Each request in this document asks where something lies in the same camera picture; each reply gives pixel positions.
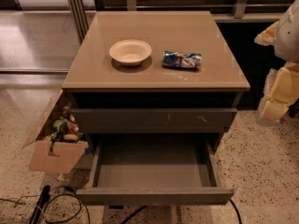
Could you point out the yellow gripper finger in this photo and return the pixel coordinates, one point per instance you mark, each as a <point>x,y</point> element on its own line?
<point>281,90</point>
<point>267,36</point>

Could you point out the metal window frame post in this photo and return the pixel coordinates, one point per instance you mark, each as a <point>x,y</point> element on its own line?
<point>80,18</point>

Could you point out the cardboard box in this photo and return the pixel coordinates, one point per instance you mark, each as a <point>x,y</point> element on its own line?
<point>58,157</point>

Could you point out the open grey middle drawer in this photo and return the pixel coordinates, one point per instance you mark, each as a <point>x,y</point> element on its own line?
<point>154,169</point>

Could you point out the grey drawer cabinet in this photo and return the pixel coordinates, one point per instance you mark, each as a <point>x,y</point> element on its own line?
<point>95,80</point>

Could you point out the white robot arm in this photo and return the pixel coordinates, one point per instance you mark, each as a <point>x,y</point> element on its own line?
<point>286,45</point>

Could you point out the black rod tool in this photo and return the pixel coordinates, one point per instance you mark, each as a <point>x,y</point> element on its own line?
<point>43,198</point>

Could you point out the toy items in box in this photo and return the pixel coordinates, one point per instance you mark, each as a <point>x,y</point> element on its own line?
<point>65,128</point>

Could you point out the closed grey top drawer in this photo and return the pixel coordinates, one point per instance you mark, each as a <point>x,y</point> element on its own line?
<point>154,120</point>

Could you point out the white paper bowl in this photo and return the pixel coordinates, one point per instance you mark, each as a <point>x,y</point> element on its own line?
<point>130,52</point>

